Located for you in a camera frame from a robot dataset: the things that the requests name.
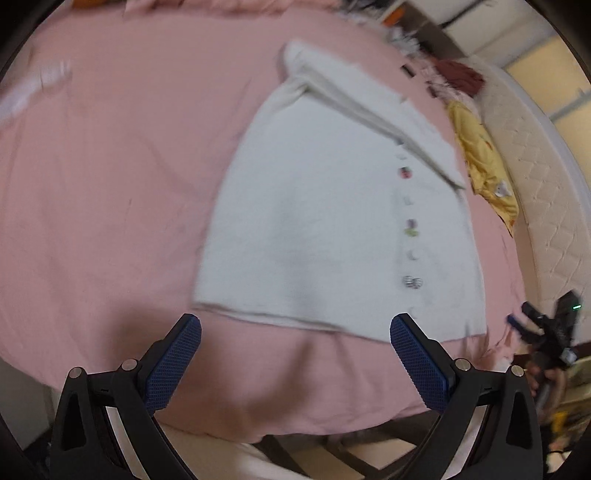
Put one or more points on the white quilted mattress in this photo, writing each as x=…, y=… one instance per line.
x=531, y=157

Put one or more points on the yellow garment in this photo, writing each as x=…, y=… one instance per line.
x=485, y=157

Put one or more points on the white cloth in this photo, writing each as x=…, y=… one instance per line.
x=32, y=87

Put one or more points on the pink bed sheet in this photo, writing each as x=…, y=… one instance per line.
x=115, y=207

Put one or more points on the person's right hand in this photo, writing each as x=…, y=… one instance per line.
x=535, y=371

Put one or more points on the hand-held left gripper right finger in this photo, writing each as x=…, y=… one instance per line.
x=420, y=357

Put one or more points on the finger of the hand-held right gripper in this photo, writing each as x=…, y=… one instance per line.
x=516, y=324

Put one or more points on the white knit cardigan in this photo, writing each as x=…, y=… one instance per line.
x=341, y=203

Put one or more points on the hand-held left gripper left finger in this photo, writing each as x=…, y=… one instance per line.
x=173, y=357

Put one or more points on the dark red garment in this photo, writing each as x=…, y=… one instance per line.
x=461, y=76

